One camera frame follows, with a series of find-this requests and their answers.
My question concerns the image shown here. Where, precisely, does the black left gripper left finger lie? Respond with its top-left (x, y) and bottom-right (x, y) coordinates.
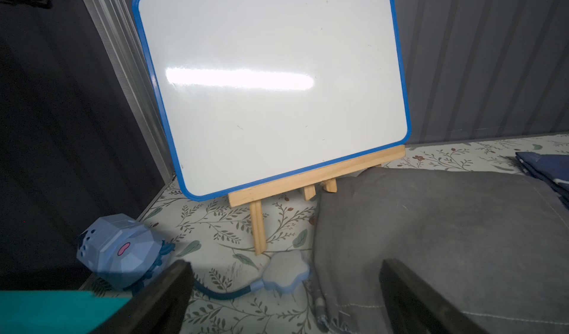
top-left (92, 260), bottom-right (194, 334)

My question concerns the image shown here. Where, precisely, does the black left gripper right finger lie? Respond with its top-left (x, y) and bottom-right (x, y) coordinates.
top-left (379, 258), bottom-right (486, 334)

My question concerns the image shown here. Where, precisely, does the grey pillowcase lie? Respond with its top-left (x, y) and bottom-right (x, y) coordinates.
top-left (313, 168), bottom-right (568, 333)

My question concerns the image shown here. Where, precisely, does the teal plastic basket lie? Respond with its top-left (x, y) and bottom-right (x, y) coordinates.
top-left (1, 290), bottom-right (130, 333)

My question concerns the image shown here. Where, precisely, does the navy folded pillowcase yellow stripe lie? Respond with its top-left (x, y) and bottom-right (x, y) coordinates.
top-left (516, 152), bottom-right (568, 208)

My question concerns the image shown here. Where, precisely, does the blue framed whiteboard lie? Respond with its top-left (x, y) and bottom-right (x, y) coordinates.
top-left (132, 0), bottom-right (411, 202)

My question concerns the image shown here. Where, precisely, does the blue toy with cord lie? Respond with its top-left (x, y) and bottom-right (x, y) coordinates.
top-left (76, 213), bottom-right (310, 301)

